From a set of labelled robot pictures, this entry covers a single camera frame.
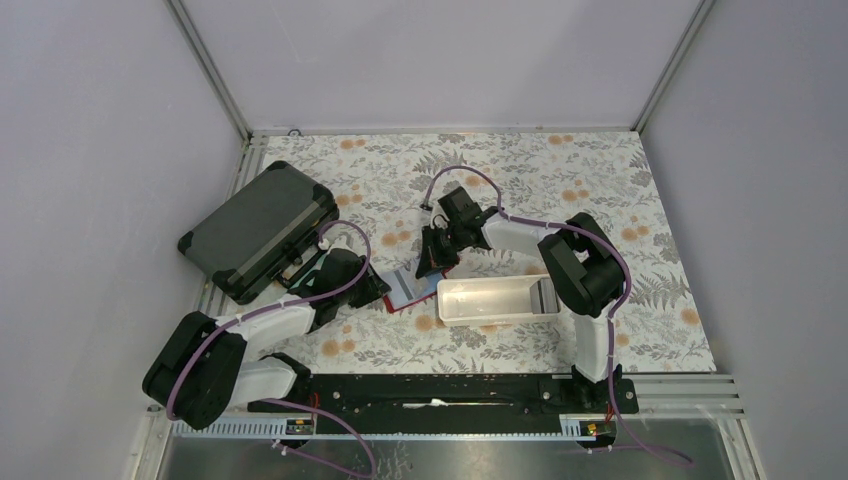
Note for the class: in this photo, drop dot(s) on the mint green tube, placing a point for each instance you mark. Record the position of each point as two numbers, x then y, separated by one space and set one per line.
312 282

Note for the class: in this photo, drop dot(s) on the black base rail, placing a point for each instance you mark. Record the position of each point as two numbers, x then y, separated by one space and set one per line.
437 406

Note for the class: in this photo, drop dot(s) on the red card holder wallet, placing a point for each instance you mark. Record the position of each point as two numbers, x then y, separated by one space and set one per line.
393 306

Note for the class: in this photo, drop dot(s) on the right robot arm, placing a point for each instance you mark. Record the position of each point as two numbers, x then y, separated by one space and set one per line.
588 273

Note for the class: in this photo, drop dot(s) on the floral table mat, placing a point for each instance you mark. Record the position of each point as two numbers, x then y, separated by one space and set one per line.
379 182

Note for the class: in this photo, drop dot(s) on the white plastic tray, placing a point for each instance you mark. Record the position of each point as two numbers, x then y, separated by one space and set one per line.
496 301

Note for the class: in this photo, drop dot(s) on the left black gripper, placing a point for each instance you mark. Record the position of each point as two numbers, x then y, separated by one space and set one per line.
374 288

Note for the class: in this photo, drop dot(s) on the black hard case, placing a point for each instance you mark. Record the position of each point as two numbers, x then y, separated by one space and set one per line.
260 231

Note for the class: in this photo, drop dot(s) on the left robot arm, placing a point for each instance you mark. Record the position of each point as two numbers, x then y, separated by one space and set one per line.
207 366

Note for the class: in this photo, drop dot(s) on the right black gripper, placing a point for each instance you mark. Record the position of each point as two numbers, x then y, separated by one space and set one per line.
432 258

